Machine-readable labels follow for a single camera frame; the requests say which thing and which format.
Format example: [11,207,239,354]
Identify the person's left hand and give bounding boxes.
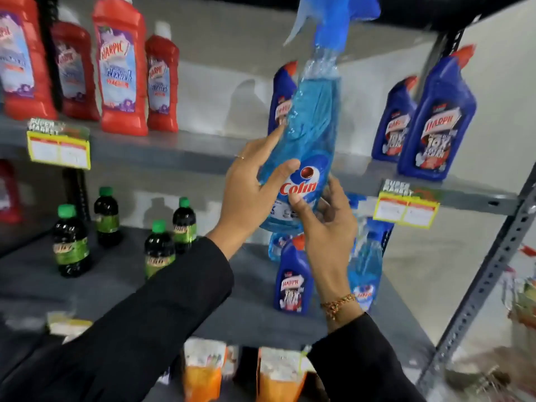
[208,123,301,260]

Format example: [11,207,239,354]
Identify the person's right hand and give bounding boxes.
[288,175,359,305]

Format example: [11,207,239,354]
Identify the blue glass cleaner spray bottle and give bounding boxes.
[257,0,382,236]
[347,192,395,312]
[268,232,294,263]

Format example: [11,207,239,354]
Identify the person's left forearm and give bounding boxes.
[0,235,235,402]

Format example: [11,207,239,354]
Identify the person's right forearm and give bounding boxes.
[307,289,425,402]

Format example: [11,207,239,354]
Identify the blue toilet cleaner bottle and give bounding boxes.
[372,76,418,163]
[268,61,299,136]
[398,44,477,181]
[273,234,315,315]

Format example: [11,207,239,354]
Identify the yellow shelf price tag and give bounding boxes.
[46,312,94,344]
[26,118,92,171]
[373,179,442,229]

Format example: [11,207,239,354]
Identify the dark bottle with green cap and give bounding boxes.
[52,204,91,278]
[173,197,197,255]
[144,220,176,281]
[94,186,123,248]

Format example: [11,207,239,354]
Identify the grey metal shelving rack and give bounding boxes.
[0,0,536,402]

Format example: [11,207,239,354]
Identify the red cleaner bottle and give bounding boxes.
[145,21,181,133]
[0,159,22,225]
[50,6,100,122]
[0,0,57,121]
[92,0,149,137]

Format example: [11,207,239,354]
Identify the orange and white refill pouch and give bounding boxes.
[256,346,315,402]
[183,337,228,402]

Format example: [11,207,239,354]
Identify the gold bracelet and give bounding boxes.
[320,293,357,321]

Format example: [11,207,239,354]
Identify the wire shopping basket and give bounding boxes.
[502,245,536,356]

